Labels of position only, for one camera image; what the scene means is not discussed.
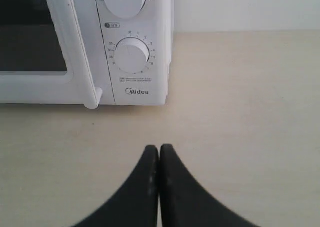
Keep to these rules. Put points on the white microwave oven body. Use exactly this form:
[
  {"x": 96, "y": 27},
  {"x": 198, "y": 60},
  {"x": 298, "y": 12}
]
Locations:
[{"x": 102, "y": 31}]

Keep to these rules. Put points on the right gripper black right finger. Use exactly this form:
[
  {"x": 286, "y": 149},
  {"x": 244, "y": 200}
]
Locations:
[{"x": 184, "y": 202}]

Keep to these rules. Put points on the white microwave door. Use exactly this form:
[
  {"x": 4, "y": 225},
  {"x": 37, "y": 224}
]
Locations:
[{"x": 43, "y": 59}]

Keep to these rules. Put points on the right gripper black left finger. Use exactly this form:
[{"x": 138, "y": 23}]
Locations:
[{"x": 135, "y": 203}]

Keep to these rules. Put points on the upper white power knob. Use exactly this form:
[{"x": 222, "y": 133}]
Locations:
[{"x": 125, "y": 9}]

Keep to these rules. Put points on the lower white timer knob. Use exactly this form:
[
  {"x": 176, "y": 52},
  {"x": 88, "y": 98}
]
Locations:
[{"x": 131, "y": 55}]

